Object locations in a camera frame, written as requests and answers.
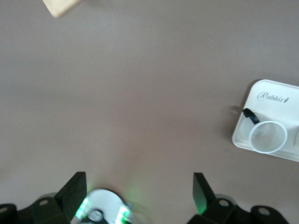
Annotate cream tray with Rabbit print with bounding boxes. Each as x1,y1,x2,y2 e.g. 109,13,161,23
232,79,299,162

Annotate white mug with black handle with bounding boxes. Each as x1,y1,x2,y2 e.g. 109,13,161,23
242,108,288,154

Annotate wooden mug rack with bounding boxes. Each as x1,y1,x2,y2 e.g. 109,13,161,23
43,0,84,19

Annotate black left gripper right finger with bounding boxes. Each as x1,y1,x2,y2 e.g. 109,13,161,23
189,172,236,224

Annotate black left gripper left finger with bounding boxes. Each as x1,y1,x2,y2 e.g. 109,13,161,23
31,172,87,224

